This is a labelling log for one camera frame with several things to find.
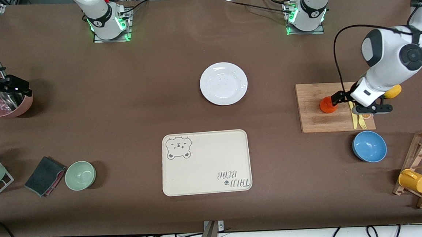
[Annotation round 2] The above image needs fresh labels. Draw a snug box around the orange fruit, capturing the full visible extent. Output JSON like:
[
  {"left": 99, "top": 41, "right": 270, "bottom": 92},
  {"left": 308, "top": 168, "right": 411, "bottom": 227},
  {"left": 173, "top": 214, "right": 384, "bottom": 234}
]
[{"left": 319, "top": 96, "right": 339, "bottom": 114}]

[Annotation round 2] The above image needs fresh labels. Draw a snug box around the white round plate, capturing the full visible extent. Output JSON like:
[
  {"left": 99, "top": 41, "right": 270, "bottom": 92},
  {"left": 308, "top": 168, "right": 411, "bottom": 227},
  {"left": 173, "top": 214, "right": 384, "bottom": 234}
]
[{"left": 199, "top": 61, "right": 250, "bottom": 107}]

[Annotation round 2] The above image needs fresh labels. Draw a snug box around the pink bowl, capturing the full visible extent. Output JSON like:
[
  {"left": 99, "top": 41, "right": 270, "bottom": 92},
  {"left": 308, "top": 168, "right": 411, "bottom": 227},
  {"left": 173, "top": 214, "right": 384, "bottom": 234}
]
[{"left": 0, "top": 91, "right": 35, "bottom": 118}]

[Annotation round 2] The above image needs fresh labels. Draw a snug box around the metal scoop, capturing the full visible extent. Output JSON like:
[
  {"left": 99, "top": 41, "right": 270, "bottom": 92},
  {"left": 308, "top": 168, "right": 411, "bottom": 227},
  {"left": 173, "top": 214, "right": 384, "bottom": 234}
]
[{"left": 0, "top": 60, "right": 26, "bottom": 112}]

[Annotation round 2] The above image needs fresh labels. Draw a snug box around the yellow plastic knife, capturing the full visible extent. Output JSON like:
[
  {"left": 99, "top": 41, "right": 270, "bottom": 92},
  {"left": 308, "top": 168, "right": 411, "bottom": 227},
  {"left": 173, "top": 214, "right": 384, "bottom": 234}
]
[{"left": 348, "top": 102, "right": 359, "bottom": 130}]

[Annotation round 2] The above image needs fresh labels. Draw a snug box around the wooden cutting board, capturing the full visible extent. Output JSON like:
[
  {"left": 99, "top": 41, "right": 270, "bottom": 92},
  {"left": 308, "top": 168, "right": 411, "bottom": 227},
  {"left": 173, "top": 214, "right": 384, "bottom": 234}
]
[{"left": 295, "top": 80, "right": 377, "bottom": 134}]

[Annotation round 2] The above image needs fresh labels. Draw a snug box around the yellow lemon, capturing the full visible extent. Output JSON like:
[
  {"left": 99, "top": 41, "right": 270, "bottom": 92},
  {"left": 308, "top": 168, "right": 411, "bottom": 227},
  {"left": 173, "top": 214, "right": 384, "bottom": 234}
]
[{"left": 384, "top": 84, "right": 403, "bottom": 99}]

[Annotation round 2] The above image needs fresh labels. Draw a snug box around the blue bowl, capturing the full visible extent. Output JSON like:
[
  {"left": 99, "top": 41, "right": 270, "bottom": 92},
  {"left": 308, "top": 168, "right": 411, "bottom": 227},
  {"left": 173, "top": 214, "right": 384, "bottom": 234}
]
[{"left": 351, "top": 129, "right": 388, "bottom": 164}]

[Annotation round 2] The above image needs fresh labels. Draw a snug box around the dark folded cloth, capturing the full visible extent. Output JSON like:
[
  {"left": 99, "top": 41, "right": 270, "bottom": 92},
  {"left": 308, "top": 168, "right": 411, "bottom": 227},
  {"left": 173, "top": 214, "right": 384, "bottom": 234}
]
[{"left": 23, "top": 155, "right": 69, "bottom": 198}]

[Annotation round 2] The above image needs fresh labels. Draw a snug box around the wooden mug rack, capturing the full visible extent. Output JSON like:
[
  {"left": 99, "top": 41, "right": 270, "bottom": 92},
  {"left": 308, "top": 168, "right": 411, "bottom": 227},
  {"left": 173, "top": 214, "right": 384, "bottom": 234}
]
[{"left": 389, "top": 129, "right": 422, "bottom": 211}]

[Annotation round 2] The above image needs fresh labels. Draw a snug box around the pale green bowl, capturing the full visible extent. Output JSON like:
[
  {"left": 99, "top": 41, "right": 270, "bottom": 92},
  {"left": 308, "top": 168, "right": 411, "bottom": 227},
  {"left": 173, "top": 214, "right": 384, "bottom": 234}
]
[{"left": 64, "top": 160, "right": 98, "bottom": 192}]

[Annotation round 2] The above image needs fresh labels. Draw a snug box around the yellow mug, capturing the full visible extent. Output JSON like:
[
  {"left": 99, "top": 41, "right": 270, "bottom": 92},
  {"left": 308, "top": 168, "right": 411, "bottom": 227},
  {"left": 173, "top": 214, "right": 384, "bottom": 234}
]
[{"left": 398, "top": 168, "right": 422, "bottom": 195}]

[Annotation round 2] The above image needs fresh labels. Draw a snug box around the cream bear print tray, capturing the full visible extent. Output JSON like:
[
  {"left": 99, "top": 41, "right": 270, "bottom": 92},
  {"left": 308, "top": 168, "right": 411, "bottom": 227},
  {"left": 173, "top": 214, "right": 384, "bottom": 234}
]
[{"left": 159, "top": 129, "right": 253, "bottom": 197}]

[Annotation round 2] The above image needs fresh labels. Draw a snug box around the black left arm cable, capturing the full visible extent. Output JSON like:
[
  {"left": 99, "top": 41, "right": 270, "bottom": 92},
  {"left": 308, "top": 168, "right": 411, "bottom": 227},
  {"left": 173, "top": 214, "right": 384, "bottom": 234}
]
[{"left": 332, "top": 21, "right": 418, "bottom": 94}]

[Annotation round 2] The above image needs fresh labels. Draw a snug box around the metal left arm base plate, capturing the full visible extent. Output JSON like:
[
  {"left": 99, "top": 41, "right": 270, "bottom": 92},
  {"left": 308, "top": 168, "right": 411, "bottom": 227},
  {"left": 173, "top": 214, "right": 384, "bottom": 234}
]
[{"left": 285, "top": 0, "right": 325, "bottom": 37}]

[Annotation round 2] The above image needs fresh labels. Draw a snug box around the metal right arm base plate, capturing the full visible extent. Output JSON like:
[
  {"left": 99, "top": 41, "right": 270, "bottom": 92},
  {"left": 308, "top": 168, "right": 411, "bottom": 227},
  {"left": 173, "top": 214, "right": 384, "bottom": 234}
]
[{"left": 92, "top": 8, "right": 133, "bottom": 44}]

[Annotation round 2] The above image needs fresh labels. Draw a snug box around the black base cable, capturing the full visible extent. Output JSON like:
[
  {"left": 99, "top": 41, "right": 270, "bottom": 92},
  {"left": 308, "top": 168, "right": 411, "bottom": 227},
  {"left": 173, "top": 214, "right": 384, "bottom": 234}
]
[
  {"left": 226, "top": 0, "right": 289, "bottom": 17},
  {"left": 118, "top": 0, "right": 150, "bottom": 15}
]

